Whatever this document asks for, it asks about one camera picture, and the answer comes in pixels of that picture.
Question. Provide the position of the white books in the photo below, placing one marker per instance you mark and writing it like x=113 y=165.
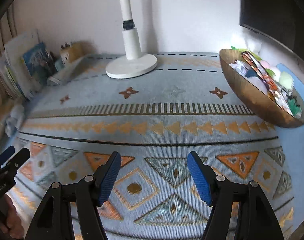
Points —
x=19 y=62

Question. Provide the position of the person's left hand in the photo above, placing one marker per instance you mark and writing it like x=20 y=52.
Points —
x=15 y=220

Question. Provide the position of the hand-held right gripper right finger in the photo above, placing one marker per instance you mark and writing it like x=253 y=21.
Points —
x=199 y=181

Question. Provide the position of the blue illustrated book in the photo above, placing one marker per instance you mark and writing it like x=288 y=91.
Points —
x=38 y=60

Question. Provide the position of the dark blue pom pom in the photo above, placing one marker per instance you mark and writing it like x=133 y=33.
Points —
x=251 y=74

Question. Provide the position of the golden bowl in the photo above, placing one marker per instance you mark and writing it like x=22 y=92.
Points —
x=251 y=97

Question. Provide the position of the white pom pom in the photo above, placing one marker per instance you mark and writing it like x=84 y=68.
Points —
x=257 y=83

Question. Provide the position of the white desk lamp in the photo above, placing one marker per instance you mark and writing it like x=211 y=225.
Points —
x=132 y=62

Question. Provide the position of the patterned blue tablecloth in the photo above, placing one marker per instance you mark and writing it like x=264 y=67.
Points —
x=152 y=120

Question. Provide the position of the light green pom pom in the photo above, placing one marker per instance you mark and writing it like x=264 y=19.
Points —
x=286 y=80

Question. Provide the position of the white snack packet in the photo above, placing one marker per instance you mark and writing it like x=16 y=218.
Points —
x=238 y=67

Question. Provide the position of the pink pom pom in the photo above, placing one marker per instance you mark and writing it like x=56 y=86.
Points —
x=268 y=65

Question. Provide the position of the blue mat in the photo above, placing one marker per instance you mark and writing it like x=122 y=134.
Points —
x=298 y=132

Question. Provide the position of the yellow plush pen holder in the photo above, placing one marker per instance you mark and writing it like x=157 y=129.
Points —
x=73 y=51

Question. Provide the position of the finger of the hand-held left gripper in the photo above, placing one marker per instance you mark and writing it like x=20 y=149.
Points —
x=6 y=154
x=18 y=158

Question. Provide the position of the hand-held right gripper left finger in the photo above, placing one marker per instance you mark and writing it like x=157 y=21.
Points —
x=109 y=178

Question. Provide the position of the black monitor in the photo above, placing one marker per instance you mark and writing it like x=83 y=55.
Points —
x=271 y=10

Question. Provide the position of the white desk tray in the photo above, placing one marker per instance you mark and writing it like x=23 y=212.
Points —
x=67 y=70

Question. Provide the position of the orange snack packet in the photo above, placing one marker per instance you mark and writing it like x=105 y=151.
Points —
x=263 y=76

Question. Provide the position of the dark green pom pom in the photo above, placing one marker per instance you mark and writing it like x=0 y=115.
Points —
x=295 y=106

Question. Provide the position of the beige curtain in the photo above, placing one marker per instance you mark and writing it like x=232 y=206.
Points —
x=3 y=30

